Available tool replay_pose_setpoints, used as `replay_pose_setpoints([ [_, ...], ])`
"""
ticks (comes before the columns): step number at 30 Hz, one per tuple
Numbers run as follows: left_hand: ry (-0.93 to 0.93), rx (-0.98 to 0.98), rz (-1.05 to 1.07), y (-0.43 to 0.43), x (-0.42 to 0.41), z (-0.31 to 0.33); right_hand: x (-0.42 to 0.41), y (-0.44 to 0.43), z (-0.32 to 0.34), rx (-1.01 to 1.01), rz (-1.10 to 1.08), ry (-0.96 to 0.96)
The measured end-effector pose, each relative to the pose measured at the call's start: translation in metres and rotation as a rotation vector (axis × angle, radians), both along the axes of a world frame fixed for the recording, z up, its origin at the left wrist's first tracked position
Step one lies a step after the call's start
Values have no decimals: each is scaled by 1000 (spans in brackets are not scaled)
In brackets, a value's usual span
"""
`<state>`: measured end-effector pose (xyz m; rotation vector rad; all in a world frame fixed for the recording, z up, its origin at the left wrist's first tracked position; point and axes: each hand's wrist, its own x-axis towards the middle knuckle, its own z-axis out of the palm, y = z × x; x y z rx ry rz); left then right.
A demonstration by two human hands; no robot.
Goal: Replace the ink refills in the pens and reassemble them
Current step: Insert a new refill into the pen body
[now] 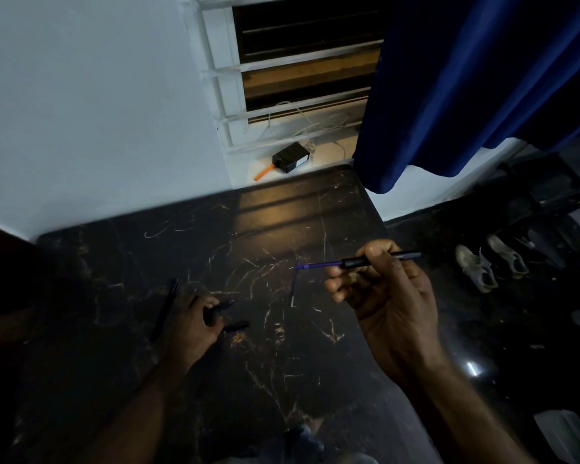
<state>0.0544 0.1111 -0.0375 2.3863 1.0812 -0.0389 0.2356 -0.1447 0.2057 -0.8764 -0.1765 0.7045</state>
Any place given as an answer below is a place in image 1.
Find person's left hand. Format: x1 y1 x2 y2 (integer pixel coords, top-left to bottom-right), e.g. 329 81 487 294
166 295 227 372

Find person's right hand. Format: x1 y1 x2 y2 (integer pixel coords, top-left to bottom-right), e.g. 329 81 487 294
325 239 445 383

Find black pen with blue refill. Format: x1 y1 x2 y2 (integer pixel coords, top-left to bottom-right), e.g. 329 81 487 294
290 251 422 271

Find person's right forearm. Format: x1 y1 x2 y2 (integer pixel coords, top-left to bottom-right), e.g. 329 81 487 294
400 362 538 464

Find person's left forearm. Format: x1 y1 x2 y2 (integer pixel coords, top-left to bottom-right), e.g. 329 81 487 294
75 355 196 464

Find thin pen refill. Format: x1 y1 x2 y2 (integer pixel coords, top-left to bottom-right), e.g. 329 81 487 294
290 260 302 308

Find pale shoe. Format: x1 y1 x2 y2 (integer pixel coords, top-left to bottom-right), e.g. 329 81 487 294
455 244 499 293
487 235 530 280

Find black box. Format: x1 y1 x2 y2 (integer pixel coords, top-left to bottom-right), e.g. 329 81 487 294
272 142 313 174

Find person's leg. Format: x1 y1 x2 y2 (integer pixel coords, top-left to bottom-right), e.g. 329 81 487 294
222 420 380 464

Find blue curtain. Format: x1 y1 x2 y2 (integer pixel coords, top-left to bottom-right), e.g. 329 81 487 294
353 0 580 195

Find dark wooden furniture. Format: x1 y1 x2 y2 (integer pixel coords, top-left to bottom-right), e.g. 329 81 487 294
0 218 42 464

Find white barred window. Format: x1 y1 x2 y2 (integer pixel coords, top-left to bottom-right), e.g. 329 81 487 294
191 0 388 156

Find white cable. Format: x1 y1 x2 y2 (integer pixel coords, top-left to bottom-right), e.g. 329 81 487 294
265 100 354 160

